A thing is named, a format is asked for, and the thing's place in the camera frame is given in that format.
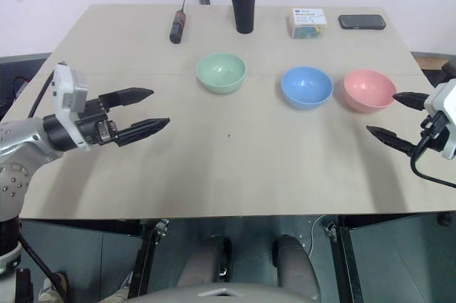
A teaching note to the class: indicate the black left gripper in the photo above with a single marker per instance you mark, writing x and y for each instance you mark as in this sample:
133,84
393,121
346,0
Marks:
93,123

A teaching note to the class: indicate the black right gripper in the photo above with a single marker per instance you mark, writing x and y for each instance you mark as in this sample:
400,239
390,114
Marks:
431,128

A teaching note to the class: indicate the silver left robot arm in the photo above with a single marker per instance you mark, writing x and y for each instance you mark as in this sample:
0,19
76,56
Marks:
21,135

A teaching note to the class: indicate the pink red bowl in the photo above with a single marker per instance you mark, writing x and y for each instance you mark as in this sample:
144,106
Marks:
368,91

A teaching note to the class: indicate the grey rounded background object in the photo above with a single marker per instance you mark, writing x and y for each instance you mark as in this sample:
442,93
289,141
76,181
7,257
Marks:
448,69

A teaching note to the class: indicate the green bowl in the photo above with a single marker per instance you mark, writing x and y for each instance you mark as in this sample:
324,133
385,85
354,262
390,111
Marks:
221,73

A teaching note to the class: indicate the black screwdriver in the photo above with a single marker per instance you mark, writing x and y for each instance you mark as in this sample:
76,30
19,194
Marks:
177,26

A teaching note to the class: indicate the blue bowl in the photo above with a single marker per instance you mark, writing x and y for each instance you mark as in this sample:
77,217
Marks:
306,87

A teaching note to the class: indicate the black smartphone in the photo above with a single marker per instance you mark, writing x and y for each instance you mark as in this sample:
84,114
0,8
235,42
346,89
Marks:
362,22

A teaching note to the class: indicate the clear box with white label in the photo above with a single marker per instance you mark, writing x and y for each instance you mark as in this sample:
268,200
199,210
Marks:
307,23

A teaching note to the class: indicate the black pen cup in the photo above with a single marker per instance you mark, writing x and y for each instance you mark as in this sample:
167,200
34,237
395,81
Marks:
244,14

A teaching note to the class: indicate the grey rounded shape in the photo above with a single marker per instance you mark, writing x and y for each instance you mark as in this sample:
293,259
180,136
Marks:
295,267

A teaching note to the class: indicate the grey curved robot torso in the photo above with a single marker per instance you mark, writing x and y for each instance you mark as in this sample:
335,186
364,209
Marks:
221,294

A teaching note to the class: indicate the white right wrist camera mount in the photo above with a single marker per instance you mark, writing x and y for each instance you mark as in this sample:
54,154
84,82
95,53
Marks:
447,103

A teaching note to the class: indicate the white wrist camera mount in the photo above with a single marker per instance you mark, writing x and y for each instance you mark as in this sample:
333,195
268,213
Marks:
447,103
66,85

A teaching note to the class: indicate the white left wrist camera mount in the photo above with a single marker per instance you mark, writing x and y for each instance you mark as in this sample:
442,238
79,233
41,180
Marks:
66,85

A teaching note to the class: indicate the black table leg frame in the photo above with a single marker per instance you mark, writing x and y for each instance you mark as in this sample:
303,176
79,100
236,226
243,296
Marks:
146,260
343,260

